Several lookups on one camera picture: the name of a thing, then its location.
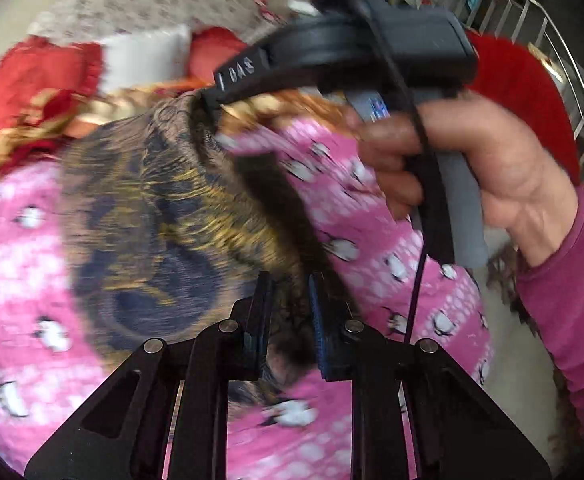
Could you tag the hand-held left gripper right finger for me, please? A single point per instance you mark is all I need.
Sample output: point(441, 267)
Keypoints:
point(317, 320)

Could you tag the red and yellow fleece blanket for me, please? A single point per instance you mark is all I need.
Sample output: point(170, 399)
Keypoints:
point(47, 110)

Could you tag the white pillow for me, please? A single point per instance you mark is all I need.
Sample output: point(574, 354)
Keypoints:
point(142, 55)

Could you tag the small red pillow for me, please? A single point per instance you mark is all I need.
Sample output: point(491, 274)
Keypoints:
point(217, 50)

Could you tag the person's right hand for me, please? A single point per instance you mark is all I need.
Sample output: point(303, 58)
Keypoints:
point(507, 160)

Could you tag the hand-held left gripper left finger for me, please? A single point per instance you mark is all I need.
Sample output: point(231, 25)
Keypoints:
point(259, 320)

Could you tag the brown floral patterned garment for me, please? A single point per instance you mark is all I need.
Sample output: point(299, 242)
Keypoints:
point(147, 210)

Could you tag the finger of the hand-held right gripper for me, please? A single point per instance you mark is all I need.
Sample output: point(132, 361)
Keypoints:
point(239, 72)

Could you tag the person's right forearm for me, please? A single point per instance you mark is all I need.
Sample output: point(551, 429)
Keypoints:
point(572, 285)

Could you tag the beige floral bed quilt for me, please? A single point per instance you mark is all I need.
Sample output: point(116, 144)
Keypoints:
point(137, 5)

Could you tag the red heart-shaped frilly pillow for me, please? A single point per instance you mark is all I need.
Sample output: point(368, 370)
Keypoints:
point(27, 70)

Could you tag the red pleated cushion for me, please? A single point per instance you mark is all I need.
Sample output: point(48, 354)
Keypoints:
point(522, 75)

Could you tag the pink penguin print blanket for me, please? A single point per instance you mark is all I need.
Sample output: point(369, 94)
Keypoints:
point(22, 260)

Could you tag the metal railing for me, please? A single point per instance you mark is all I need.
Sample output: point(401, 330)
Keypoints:
point(547, 25)

